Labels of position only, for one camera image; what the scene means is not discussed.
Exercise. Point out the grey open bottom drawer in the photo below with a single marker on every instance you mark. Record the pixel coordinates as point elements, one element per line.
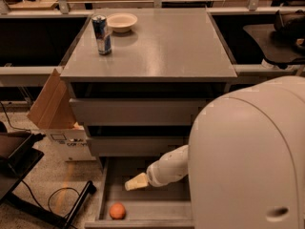
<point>167,207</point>

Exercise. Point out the grey middle drawer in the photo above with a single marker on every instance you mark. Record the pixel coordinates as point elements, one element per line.
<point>134,145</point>

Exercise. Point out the white bowl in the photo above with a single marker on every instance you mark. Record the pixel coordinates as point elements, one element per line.
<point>121,22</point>

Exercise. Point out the orange fruit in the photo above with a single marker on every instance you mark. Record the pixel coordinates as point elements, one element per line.
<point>117,211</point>

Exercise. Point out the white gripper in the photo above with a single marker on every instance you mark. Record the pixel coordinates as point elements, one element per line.
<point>152,175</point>

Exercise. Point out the blue energy drink can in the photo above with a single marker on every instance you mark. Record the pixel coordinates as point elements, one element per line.
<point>102,34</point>

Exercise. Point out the cardboard box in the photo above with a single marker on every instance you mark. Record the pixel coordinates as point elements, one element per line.
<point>51,112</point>

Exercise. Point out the grey drawer cabinet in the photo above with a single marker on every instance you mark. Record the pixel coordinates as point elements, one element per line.
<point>168,54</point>

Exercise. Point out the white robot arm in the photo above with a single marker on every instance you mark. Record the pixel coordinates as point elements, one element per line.
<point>244,159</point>

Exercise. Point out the black office chair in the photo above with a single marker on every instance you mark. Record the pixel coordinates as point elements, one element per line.
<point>282,43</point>

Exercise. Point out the grey top drawer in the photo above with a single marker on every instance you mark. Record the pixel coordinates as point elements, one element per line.
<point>136,112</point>

